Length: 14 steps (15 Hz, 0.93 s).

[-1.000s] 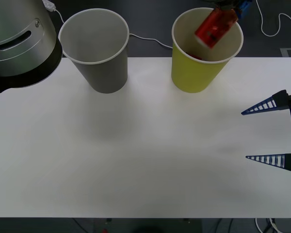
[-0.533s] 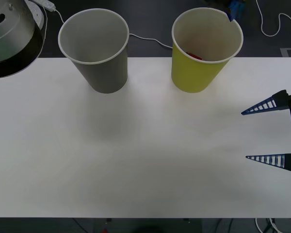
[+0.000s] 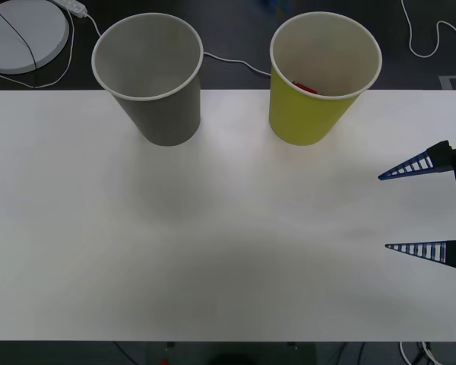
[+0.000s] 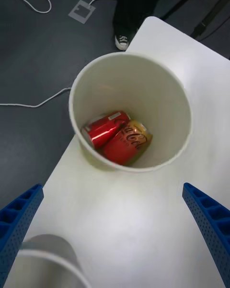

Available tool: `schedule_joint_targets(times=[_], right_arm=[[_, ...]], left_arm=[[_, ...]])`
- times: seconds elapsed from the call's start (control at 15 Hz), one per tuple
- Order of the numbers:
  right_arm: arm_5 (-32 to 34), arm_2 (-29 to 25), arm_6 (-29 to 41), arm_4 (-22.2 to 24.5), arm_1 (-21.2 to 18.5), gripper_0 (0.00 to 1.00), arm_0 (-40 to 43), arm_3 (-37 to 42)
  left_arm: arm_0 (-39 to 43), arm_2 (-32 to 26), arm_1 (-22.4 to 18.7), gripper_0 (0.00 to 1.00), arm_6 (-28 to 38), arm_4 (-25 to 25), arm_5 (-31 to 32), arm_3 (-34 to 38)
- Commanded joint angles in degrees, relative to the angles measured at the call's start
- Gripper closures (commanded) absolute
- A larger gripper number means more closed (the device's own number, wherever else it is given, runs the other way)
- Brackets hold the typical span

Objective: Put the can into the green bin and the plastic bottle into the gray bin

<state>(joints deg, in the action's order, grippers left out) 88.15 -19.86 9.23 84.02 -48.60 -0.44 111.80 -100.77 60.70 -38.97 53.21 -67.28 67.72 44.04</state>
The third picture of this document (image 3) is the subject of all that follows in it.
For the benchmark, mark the yellow and red drink can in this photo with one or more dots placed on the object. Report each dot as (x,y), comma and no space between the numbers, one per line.
(306,88)

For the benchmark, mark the yellow-green plastic bin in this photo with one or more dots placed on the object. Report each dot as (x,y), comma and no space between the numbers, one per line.
(308,118)

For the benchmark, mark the grey plastic bin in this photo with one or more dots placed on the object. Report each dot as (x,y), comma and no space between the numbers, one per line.
(167,121)

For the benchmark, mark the white power strip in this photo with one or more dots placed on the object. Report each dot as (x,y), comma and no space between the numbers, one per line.
(73,6)

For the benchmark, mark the white round floor base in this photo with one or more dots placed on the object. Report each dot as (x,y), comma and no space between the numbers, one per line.
(42,38)

